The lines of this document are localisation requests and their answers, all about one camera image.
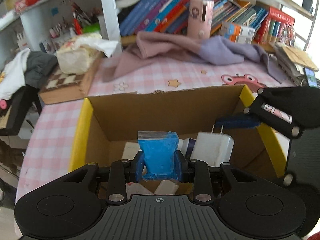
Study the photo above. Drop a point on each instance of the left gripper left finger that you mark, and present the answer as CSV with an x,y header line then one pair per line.
x,y
122,172

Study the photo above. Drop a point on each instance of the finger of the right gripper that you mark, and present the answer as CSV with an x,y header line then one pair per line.
x,y
239,120

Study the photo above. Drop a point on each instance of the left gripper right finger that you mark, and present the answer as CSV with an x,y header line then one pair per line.
x,y
195,172

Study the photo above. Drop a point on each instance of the white red small box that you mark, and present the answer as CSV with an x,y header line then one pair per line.
x,y
136,188

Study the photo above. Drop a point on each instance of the white spray bottle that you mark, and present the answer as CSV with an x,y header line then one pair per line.
x,y
186,146

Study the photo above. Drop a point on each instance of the smartphone with lit screen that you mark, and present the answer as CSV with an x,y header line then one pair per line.
x,y
310,77

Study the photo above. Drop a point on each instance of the yellow cardboard box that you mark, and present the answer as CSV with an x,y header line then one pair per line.
x,y
107,123

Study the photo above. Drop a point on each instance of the brown paper envelope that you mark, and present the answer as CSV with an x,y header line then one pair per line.
x,y
296,56

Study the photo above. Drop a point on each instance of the purple pink cloth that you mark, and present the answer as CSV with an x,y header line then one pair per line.
x,y
216,50

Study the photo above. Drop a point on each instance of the red dictionary book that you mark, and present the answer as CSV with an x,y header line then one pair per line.
x,y
272,26

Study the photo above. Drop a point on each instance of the orange blue white box lower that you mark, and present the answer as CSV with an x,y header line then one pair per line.
x,y
238,39

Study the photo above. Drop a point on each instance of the orange blue white box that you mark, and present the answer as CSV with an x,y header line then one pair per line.
x,y
231,28
238,39

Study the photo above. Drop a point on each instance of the orange blue white box upper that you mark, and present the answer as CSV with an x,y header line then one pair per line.
x,y
231,28

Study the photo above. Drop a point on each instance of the wooden chess box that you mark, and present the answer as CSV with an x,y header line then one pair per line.
x,y
64,88

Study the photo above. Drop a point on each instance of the pink cartoon cylinder holder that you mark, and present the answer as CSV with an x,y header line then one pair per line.
x,y
200,19

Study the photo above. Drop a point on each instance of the white tissue pack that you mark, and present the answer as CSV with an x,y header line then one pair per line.
x,y
78,54

